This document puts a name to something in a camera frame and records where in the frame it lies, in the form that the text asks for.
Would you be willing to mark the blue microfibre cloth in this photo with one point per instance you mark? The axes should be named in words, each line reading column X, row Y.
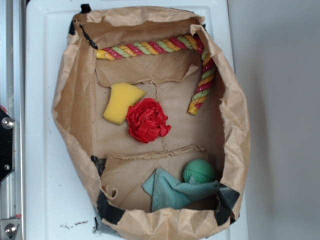
column 166, row 191

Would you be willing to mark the brown paper bag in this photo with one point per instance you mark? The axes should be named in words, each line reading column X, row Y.
column 168, row 53

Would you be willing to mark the red crumpled paper ball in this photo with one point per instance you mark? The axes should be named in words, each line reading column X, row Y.
column 147, row 121

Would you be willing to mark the yellow sponge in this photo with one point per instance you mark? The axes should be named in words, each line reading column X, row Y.
column 122, row 96

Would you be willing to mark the green rubber ball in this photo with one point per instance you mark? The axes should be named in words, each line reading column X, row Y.
column 199, row 171

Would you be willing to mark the black metal bracket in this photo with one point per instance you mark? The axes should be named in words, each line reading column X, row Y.
column 7, row 164

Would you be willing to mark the aluminium frame rail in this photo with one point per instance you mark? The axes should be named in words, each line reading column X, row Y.
column 11, row 224

